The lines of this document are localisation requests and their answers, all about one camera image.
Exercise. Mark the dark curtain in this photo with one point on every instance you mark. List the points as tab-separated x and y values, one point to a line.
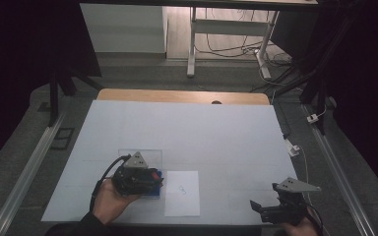
13	65
374	98

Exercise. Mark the large white table cover sheet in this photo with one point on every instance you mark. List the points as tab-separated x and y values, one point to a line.
193	131

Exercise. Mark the wooden table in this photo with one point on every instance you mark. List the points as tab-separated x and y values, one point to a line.
177	95

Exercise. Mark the white paper sheet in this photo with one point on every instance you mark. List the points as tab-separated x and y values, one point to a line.
182	196

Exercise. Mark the person's left hand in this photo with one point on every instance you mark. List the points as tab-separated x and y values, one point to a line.
110	203

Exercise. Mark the white plug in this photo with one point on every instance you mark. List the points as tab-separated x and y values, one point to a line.
312	118

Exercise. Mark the white cabinet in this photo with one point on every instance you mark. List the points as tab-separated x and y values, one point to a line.
121	29

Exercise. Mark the white desk frame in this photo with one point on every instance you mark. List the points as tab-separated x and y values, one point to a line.
229	27

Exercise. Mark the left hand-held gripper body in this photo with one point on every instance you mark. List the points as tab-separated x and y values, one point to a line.
131	180

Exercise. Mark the aluminium rail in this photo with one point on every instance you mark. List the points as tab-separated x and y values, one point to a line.
29	170
341	177

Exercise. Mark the person's right hand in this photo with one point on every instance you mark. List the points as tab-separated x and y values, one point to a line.
300	229

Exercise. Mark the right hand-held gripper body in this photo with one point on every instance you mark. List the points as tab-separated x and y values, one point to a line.
288	203

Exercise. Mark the white power adapter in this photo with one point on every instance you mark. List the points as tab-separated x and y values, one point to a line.
292	149

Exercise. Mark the black metal stand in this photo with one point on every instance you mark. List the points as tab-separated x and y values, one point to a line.
315	82
54	98

